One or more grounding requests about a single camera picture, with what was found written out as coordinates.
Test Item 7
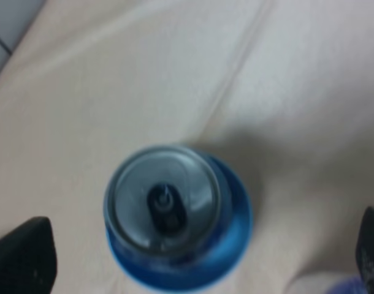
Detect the cream tablecloth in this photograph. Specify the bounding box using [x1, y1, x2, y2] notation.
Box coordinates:
[0, 1, 374, 293]

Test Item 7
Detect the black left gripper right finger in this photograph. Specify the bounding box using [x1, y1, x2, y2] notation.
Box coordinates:
[356, 206, 374, 293]

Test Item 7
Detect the tall blue beverage can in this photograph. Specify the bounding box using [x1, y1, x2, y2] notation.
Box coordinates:
[103, 145, 253, 293]

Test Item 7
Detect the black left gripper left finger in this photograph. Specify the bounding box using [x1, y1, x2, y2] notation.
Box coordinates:
[0, 216, 58, 293]

